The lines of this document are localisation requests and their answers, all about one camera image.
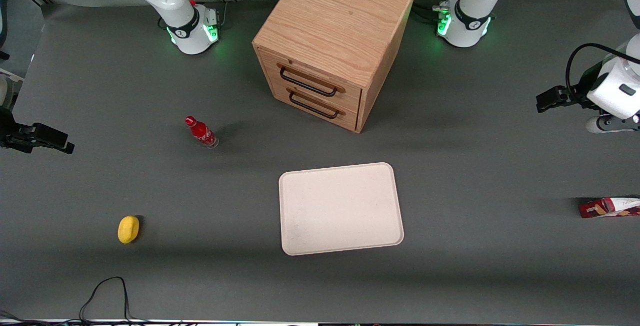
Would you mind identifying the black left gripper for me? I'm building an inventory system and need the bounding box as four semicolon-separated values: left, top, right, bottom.
536;64;607;114

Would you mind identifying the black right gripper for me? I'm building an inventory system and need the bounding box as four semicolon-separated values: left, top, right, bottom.
0;107;76;155

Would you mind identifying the red tartan cookie box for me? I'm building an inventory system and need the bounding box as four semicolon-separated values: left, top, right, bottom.
578;197;640;219

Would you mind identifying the beige rectangular tray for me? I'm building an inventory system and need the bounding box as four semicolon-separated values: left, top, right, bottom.
278;162;405;256

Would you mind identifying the yellow lemon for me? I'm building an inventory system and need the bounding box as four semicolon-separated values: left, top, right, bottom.
117;215;140;244

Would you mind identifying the red soda bottle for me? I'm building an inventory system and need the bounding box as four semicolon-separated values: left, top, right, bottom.
184;116;219;149

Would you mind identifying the wooden drawer cabinet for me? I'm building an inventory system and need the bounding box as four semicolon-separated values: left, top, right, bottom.
252;0;417;134

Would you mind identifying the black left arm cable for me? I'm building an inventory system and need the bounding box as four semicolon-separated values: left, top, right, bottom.
565;43;640;97

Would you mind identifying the thin black looped cable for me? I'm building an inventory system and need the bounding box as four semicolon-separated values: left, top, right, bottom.
79;276;151;324

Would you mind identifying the wooden drawer with black handle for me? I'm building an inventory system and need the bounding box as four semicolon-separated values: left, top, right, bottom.
260;48;363;112
270;80;359;132

